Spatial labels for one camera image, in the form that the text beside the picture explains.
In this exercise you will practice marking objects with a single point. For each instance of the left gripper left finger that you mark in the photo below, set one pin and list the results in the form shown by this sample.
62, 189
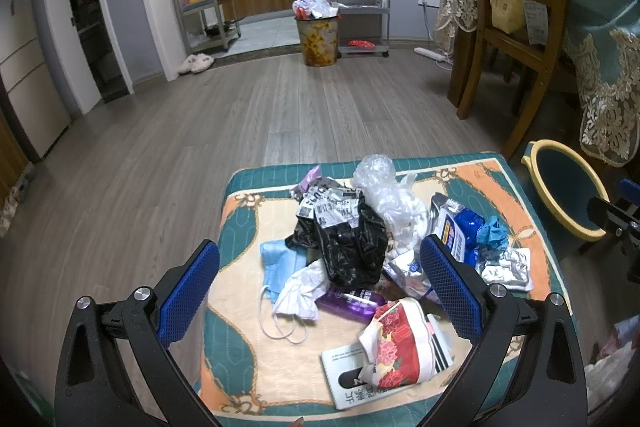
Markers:
93, 387

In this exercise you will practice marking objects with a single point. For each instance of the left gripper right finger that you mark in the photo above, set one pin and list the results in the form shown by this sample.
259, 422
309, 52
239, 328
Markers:
524, 367

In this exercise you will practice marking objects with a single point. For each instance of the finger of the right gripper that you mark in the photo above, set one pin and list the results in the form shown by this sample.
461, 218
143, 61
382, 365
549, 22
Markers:
629, 190
611, 218

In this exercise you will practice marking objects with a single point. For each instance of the silver foil wrapper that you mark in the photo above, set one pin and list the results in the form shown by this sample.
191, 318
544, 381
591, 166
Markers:
512, 268

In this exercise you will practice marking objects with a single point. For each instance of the blue white snack package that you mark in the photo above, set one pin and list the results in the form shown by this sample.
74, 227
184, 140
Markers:
466, 234

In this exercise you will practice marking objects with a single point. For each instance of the clear plastic bag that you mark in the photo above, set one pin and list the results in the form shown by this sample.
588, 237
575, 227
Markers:
405, 215

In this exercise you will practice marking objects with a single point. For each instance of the white tissue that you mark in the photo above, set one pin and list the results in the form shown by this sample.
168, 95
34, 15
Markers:
301, 291

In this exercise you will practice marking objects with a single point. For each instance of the light blue face mask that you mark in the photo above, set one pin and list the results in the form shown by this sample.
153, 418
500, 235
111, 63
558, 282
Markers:
279, 263

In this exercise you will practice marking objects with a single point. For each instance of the black plastic bag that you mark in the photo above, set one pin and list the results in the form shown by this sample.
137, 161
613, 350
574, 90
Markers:
347, 233

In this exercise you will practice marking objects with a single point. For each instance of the purple snack wrapper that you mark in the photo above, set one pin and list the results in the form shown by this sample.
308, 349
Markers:
301, 188

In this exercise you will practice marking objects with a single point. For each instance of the teal yellow-rimmed waste basket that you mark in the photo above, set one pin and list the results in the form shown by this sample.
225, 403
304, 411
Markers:
560, 186

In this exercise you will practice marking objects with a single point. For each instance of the red floral paper bag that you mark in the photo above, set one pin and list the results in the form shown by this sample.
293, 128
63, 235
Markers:
402, 347

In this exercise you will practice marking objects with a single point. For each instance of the patterned teal orange cushion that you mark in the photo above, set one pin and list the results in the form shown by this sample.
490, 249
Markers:
252, 377

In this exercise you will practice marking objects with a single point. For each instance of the purple plastic bottle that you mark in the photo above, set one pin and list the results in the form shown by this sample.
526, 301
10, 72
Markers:
358, 306

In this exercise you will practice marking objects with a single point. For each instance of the white printed booklet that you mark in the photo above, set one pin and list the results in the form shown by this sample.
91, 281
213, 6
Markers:
342, 367

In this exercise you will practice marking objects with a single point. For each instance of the white power strip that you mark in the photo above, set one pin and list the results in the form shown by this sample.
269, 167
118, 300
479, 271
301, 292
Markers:
432, 55

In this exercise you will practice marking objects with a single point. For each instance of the white cabinet drawers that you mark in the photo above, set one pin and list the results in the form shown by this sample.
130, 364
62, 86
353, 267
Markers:
25, 77

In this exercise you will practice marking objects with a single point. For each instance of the white slippers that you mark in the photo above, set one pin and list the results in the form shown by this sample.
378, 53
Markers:
195, 64

